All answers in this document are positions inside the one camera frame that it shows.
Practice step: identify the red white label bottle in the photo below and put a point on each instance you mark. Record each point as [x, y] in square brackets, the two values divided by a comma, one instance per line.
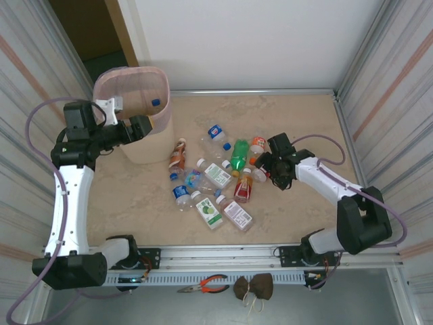
[260, 175]

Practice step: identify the small orange label bottle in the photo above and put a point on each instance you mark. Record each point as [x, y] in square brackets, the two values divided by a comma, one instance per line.
[258, 144]

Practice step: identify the beige ribbed waste bin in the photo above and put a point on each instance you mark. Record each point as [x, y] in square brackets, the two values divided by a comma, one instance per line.
[152, 149]

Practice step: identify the green bottle yellow cap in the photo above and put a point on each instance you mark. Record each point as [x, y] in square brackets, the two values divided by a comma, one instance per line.
[240, 154]

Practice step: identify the red label tea bottle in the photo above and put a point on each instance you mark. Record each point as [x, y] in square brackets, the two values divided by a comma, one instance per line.
[243, 189]

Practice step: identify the brown coffee drink bottle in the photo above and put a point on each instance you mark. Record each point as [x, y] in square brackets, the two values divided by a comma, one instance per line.
[178, 156]

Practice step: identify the green white label bottle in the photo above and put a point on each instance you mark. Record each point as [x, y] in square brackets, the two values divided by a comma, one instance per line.
[216, 174]

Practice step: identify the clear unlabelled bottle white cap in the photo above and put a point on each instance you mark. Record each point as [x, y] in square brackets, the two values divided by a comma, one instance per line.
[213, 152]

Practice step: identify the pink label juice bottle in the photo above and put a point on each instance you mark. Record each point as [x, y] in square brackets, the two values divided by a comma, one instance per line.
[236, 214]

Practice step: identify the clear Pepsi bottle blue cap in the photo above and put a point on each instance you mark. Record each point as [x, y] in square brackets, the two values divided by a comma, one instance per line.
[216, 132]

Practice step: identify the clear bottle colourful blue label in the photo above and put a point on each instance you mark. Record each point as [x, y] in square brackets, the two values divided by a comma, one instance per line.
[193, 177]

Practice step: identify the blue label bottle blue cap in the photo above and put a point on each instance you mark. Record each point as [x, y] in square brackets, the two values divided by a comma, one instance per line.
[179, 193]

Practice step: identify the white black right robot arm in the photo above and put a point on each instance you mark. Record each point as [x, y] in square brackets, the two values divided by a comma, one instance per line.
[324, 183]

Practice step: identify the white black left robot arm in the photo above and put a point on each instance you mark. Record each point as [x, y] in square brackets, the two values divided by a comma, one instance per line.
[71, 203]

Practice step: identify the pink waste bin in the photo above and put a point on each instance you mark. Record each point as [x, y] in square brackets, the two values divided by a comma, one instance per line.
[164, 108]

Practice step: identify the lime picture label bottle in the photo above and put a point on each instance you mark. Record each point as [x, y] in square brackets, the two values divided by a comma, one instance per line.
[207, 210]

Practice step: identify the black right controller box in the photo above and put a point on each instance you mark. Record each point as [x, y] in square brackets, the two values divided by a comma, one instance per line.
[316, 279]

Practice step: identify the black controller box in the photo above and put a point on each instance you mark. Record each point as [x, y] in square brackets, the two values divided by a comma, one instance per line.
[316, 279]
[130, 282]

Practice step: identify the black left controller box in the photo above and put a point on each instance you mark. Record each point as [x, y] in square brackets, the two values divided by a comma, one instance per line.
[130, 282]

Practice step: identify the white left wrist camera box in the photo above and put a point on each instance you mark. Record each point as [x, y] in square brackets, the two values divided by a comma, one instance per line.
[108, 108]

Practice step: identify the aluminium table edge rail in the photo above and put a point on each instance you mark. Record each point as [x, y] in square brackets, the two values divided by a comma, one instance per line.
[253, 92]

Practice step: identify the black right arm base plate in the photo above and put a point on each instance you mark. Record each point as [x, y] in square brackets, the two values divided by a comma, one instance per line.
[287, 254]

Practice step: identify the aluminium mounting rail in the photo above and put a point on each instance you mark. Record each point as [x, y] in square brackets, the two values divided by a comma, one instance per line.
[220, 257]

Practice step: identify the wooden door frame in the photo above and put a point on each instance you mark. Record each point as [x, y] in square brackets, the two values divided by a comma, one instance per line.
[120, 23]

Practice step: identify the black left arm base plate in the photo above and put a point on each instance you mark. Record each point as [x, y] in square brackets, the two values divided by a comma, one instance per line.
[150, 257]

